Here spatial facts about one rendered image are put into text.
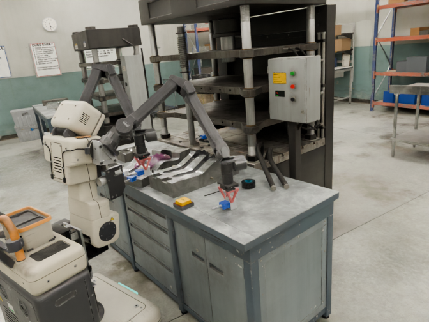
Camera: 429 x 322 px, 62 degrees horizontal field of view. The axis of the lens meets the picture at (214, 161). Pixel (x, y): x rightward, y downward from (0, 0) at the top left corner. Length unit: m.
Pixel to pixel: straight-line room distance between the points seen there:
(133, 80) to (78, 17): 3.31
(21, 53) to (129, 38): 3.11
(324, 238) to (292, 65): 1.04
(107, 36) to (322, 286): 5.41
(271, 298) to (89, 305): 0.84
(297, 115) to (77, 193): 1.37
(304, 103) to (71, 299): 1.64
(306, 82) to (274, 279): 1.17
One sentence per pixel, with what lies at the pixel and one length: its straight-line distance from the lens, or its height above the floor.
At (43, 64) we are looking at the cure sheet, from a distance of 9.06.
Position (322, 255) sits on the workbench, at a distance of 2.07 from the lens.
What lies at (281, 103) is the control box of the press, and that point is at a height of 1.18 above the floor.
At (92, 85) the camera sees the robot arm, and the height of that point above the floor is 1.42.
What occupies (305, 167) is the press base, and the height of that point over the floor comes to 0.60.
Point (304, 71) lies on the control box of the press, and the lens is 2.25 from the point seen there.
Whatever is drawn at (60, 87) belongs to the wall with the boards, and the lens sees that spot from 9.13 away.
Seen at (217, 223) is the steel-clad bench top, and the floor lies 0.80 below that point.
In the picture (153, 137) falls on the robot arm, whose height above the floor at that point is 1.13.
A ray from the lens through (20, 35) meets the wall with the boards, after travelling 9.06.
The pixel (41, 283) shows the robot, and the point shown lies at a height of 0.74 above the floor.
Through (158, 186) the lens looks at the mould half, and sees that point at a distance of 2.10.
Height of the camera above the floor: 1.58
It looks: 18 degrees down
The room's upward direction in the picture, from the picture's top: 5 degrees counter-clockwise
